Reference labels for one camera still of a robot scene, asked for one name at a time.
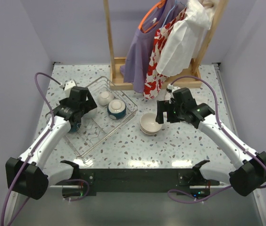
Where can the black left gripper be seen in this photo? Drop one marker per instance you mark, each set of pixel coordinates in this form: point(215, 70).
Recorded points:
point(77, 119)

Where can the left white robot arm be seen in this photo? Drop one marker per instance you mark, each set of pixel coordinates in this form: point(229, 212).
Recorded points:
point(26, 174)

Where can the purple shirt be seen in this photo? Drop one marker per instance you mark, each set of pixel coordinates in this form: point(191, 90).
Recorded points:
point(137, 60)

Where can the white hanging garment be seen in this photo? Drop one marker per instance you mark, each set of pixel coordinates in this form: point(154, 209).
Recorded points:
point(184, 39)

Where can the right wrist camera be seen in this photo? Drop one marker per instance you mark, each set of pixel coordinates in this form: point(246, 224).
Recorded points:
point(172, 87)

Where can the white ribbed bowl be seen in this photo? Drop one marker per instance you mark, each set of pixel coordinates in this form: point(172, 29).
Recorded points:
point(91, 114)

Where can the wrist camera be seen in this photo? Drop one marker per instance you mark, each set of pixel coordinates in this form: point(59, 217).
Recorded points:
point(68, 85)
point(172, 87)

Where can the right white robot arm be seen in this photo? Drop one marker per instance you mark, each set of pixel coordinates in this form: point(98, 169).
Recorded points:
point(249, 166)

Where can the red bowl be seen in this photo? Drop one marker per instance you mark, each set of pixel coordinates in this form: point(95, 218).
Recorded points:
point(149, 133)

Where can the blue hanger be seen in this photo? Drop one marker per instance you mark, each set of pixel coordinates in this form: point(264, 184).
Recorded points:
point(177, 5)

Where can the teal and white bowl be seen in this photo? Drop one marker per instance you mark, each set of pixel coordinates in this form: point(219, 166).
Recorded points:
point(116, 109)

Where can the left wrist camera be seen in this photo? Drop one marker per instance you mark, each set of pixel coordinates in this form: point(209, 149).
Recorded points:
point(68, 85)

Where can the blue floral bowl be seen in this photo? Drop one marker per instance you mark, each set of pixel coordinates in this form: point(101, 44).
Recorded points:
point(75, 127)

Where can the folded white cloth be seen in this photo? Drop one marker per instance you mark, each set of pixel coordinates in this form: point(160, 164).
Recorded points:
point(168, 95)

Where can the beige bowl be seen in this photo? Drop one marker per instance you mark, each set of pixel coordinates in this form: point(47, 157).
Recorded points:
point(148, 123)

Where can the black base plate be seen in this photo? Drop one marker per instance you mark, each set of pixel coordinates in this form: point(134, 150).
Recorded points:
point(138, 181)

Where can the wire dish rack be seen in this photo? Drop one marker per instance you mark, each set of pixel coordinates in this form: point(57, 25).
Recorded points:
point(95, 131)

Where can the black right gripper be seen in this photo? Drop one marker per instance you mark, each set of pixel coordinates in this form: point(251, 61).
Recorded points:
point(163, 106)

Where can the red white floral garment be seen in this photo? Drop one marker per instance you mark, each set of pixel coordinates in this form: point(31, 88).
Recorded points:
point(154, 79)

